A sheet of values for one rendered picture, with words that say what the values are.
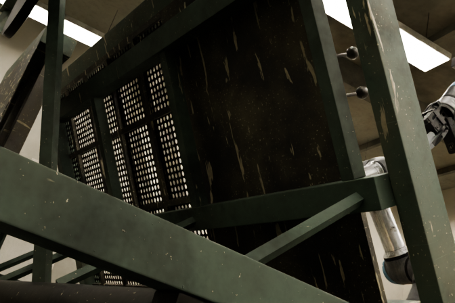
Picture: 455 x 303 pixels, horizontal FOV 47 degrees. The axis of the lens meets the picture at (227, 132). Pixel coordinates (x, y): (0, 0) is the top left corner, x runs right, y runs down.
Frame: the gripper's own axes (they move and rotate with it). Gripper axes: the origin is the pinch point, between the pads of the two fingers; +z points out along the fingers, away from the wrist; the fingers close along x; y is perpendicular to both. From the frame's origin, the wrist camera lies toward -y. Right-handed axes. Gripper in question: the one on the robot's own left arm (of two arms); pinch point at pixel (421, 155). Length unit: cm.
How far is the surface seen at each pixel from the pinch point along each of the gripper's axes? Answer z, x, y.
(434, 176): 25.9, 24.2, 5.6
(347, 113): 26.3, 15.3, 29.6
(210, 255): 85, 35, 35
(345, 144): 32.7, 14.9, 24.6
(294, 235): 63, 20, 21
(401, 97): 20.7, 27.3, 25.3
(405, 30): -279, -191, -11
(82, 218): 98, 39, 53
